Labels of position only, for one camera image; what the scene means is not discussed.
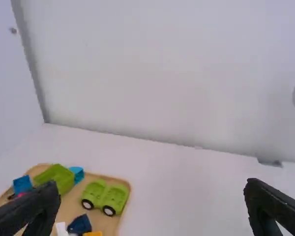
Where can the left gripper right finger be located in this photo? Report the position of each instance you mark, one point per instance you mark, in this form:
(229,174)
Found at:
(273,209)

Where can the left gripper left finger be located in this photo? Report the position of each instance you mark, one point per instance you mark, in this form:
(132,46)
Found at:
(27,211)

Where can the pink toy brick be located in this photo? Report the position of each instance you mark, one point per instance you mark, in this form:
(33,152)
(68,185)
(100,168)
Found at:
(21,195)

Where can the white toy brick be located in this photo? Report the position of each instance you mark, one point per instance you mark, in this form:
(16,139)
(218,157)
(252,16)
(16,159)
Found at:
(61,229)

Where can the tan tray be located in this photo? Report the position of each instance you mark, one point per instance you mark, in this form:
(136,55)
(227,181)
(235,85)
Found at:
(68,207)

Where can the lime green toy brick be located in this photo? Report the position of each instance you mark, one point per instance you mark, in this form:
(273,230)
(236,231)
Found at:
(55,178)

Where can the dark blue toy brick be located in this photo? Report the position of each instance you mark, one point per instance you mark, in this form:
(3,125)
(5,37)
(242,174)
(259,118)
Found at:
(79,224)

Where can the light blue toy brick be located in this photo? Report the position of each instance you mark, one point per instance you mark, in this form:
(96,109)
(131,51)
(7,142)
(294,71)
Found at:
(77,173)

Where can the yellow toy brick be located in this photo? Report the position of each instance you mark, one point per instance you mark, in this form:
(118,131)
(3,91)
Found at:
(93,233)

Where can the green wheeled toy base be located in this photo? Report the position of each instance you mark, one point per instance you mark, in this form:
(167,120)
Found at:
(104,195)

